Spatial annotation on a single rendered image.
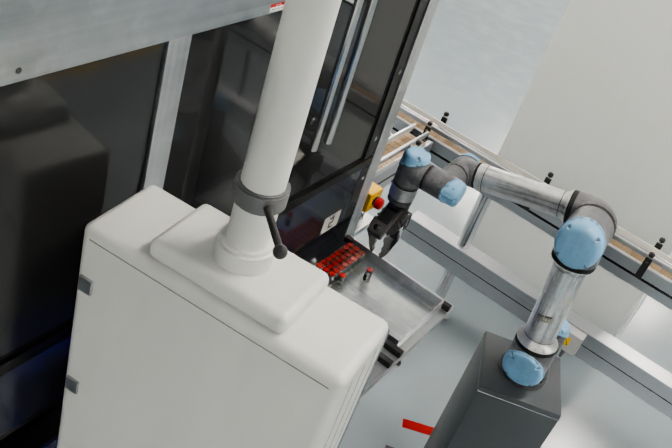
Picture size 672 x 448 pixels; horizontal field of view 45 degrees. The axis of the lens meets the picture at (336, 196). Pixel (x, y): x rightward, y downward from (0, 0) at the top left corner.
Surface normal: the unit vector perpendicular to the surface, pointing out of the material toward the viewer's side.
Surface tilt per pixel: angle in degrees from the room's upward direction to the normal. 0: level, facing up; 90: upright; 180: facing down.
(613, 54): 90
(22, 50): 90
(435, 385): 0
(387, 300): 0
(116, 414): 90
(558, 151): 90
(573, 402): 0
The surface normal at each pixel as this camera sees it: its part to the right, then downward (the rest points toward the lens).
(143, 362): -0.46, 0.40
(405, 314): 0.27, -0.78
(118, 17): 0.78, 0.52
